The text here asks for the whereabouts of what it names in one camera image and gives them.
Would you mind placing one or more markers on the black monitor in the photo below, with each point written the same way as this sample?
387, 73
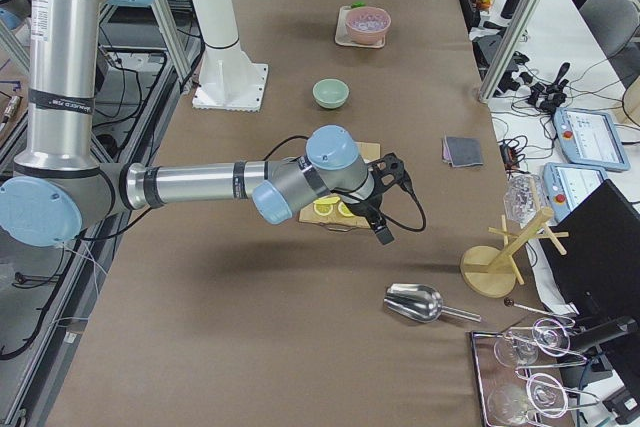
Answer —
599, 274

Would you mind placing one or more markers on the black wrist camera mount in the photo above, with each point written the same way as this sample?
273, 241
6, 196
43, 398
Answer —
386, 172

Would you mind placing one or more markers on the upper teach pendant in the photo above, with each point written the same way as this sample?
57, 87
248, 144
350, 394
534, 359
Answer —
590, 138

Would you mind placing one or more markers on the wooden mug tree stand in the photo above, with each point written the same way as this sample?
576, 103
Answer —
492, 272

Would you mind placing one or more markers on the lower teach pendant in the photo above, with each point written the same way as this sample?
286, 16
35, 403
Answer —
567, 185

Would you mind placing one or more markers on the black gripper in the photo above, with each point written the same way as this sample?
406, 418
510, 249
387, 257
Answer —
364, 207

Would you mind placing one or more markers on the teach pendant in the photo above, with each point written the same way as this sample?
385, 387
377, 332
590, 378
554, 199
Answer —
567, 185
590, 138

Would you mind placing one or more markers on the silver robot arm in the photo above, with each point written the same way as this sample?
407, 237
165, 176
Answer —
59, 188

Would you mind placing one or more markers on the aluminium frame post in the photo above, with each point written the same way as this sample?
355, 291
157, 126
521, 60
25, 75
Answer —
507, 47

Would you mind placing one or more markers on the metal ice scoop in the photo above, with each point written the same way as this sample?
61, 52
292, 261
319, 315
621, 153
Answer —
422, 303

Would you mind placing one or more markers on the lower wine glass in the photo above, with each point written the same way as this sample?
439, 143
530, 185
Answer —
532, 403

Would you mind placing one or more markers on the grey folded cloth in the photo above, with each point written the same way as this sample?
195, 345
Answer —
464, 152

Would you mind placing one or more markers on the black bar spoon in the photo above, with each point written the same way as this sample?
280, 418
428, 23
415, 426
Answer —
509, 302

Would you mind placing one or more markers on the cream plastic tray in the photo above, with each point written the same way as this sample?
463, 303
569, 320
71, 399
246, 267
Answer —
342, 38

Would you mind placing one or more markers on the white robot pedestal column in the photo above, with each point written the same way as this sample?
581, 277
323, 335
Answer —
228, 79

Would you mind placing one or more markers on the mint green ceramic bowl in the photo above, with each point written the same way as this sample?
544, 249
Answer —
330, 93

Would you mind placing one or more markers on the upper wine glass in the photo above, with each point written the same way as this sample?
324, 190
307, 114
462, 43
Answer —
521, 346

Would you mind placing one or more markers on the wine glass rack tray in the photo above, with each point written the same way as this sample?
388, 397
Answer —
517, 374

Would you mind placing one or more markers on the pink bowl of ice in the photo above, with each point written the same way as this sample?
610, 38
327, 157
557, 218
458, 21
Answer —
367, 25

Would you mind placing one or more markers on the purple folded cloth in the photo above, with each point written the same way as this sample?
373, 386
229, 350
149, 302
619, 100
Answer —
445, 152

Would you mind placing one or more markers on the crystal glass cup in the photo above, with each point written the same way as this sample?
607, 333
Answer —
519, 200

